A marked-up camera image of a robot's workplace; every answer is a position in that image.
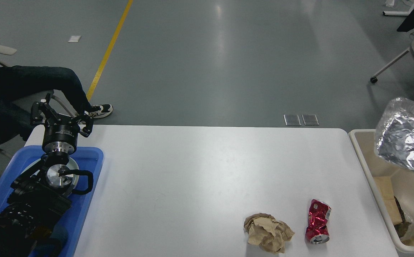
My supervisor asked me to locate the aluminium foil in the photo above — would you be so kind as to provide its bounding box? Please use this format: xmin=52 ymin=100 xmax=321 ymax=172
xmin=375 ymin=97 xmax=414 ymax=171

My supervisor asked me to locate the white desk frame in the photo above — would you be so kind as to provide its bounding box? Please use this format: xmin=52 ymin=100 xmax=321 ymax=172
xmin=382 ymin=0 xmax=414 ymax=16

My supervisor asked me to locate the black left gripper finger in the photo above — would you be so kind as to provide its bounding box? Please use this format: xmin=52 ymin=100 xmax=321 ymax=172
xmin=74 ymin=104 xmax=94 ymax=138
xmin=30 ymin=99 xmax=61 ymax=126

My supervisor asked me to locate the brown paper bag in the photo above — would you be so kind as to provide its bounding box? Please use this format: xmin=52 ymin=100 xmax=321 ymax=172
xmin=373 ymin=177 xmax=403 ymax=226

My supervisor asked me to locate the floor outlet plate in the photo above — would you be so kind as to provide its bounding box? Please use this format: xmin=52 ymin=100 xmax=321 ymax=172
xmin=283 ymin=114 xmax=320 ymax=126

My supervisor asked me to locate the crushed red can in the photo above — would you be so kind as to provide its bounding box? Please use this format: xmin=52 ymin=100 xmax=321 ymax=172
xmin=305 ymin=199 xmax=331 ymax=245

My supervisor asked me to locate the blue plastic tray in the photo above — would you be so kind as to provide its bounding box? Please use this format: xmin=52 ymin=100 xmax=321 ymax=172
xmin=0 ymin=145 xmax=104 ymax=257

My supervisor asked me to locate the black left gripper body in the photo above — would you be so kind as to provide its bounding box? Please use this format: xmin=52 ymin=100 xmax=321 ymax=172
xmin=42 ymin=114 xmax=80 ymax=155

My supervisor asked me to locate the seated person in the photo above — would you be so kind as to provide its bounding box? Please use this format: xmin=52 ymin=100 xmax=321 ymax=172
xmin=0 ymin=65 xmax=113 ymax=141

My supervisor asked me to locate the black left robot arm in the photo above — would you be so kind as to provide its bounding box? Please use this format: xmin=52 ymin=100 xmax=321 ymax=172
xmin=0 ymin=96 xmax=94 ymax=257

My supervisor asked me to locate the beige plastic bin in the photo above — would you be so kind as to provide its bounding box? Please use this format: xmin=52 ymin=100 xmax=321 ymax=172
xmin=349 ymin=129 xmax=414 ymax=254

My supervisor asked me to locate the crumpled brown paper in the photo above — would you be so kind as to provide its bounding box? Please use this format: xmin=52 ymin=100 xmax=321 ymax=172
xmin=243 ymin=213 xmax=295 ymax=254

